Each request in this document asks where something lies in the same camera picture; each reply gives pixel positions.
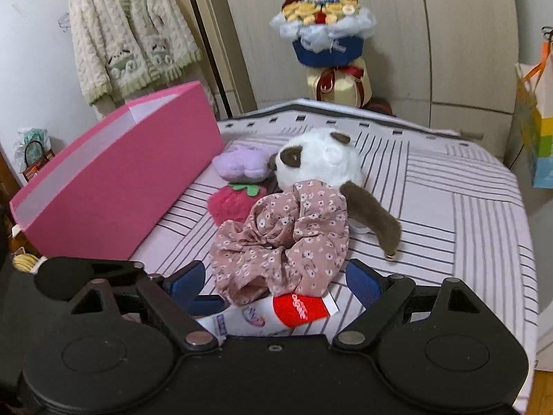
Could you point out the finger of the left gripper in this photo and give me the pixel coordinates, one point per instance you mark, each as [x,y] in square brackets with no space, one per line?
[207,305]

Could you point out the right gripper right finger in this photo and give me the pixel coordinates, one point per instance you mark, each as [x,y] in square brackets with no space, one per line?
[382,297]

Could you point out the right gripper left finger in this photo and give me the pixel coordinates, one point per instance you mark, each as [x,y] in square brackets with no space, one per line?
[170,304]

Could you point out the toothpaste tube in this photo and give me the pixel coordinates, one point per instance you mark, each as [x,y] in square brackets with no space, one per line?
[270,315]

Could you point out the pink strawberry plush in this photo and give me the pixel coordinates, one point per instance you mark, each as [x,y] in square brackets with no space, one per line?
[234,202]

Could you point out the pink cardboard box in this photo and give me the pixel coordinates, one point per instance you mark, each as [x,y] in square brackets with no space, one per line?
[102,195]

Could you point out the purple plush toy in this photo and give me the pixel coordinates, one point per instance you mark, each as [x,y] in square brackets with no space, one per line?
[243,165]

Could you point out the white brown plush toy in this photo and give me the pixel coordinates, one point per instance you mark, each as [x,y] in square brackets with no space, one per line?
[328,155]

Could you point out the striped table cloth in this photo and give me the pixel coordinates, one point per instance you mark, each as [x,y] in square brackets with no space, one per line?
[460,209]

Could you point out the plastic bag on floor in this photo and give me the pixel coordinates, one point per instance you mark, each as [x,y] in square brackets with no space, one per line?
[32,151]

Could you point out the beige wardrobe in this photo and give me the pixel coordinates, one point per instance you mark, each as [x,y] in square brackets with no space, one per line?
[442,64]

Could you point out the colourful paper gift bag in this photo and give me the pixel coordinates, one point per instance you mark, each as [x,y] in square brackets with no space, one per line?
[534,113]

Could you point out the black clothes rack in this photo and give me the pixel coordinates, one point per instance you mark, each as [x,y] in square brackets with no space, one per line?
[205,39]

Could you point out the cream knitted cardigan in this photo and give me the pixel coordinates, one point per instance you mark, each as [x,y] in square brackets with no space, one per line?
[124,46]

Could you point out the flower bouquet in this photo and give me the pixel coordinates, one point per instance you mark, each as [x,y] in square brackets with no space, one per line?
[328,38]

